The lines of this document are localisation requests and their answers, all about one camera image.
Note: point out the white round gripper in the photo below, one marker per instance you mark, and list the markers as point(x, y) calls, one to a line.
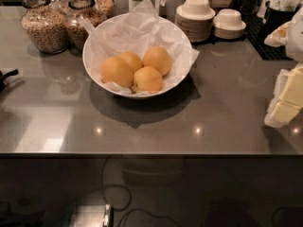
point(295, 40)

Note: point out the orange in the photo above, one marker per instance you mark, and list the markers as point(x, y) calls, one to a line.
point(147, 79)
point(158, 58)
point(132, 59)
point(116, 70)

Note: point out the white ceramic bowl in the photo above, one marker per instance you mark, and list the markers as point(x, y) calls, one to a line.
point(98, 79)

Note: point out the black container with packets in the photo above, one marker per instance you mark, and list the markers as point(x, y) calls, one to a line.
point(279, 12)

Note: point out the short stack paper bowls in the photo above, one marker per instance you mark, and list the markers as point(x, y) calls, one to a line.
point(228, 24)

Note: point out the tall stack paper bowls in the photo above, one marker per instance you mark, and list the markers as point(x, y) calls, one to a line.
point(194, 18)

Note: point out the white crumpled paper liner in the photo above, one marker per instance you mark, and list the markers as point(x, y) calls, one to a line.
point(135, 32)

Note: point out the back glass cereal jar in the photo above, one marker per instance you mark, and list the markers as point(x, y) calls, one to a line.
point(106, 7)

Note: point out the large glass cereal jar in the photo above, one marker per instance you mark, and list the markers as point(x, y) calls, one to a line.
point(44, 26)

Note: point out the silver box under table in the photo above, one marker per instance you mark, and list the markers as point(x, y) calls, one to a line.
point(92, 216)

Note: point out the black handle at left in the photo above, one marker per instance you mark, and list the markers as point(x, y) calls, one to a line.
point(3, 77)

